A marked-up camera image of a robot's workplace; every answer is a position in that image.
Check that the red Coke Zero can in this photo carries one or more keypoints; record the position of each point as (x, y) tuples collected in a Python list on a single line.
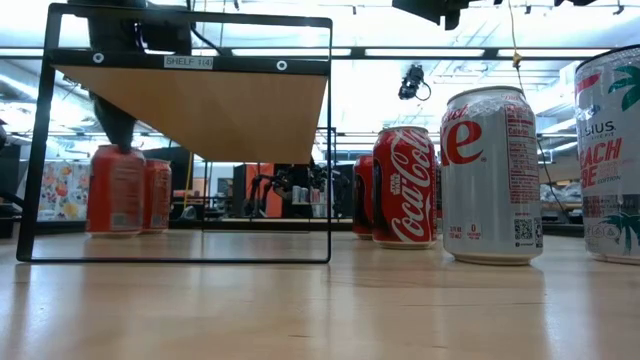
[(438, 200)]

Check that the black background robot arms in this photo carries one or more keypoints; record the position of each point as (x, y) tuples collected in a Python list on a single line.
[(300, 180)]

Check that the orange Fanta can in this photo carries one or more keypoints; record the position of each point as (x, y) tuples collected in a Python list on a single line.
[(159, 200), (116, 200)]

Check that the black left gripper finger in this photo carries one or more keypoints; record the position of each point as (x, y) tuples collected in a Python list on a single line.
[(116, 130)]

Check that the red Coca-Cola Star Wars can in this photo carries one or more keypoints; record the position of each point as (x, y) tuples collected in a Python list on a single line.
[(405, 200)]

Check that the black metal shelf wooden board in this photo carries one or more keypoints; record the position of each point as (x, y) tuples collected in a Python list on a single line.
[(200, 110)]

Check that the silver Diet Coke can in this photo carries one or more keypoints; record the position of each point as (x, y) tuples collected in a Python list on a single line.
[(480, 200)]

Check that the black hanging camera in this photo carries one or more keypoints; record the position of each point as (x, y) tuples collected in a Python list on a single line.
[(411, 82)]

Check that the cluttered background table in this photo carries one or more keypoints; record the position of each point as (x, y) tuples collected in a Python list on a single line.
[(560, 195)]

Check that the black background monitor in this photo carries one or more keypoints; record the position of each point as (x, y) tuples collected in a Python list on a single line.
[(181, 165)]

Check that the dark background equipment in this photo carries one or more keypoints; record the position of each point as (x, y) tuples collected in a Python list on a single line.
[(7, 170)]

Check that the black overhead frame bar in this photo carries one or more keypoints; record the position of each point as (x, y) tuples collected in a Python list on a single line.
[(425, 52)]

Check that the white shelf label sticker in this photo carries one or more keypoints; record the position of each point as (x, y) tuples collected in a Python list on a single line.
[(188, 62)]

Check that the orange partition panel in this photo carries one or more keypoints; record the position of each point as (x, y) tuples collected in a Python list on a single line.
[(274, 202)]

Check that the black table frame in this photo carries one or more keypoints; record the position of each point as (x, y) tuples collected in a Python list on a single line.
[(280, 225)]

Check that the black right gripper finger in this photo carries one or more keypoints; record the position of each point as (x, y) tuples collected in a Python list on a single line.
[(425, 10)]

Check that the floral patterned cloth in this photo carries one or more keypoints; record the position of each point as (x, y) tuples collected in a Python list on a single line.
[(65, 192)]

